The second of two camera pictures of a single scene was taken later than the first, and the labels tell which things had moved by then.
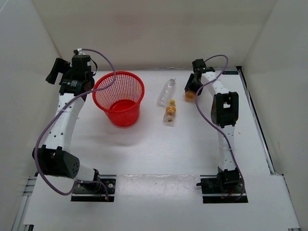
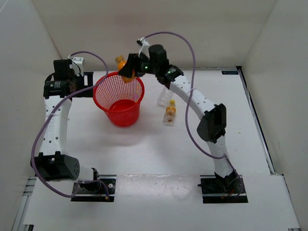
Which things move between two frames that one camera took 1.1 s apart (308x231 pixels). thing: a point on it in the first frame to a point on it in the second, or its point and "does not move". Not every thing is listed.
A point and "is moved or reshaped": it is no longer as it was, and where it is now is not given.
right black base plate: (222, 189) does not move
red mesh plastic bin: (121, 101) does not move
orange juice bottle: (190, 96) is moved or reshaped
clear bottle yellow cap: (170, 116) does not move
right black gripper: (189, 84) to (133, 62)
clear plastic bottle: (166, 93) does not move
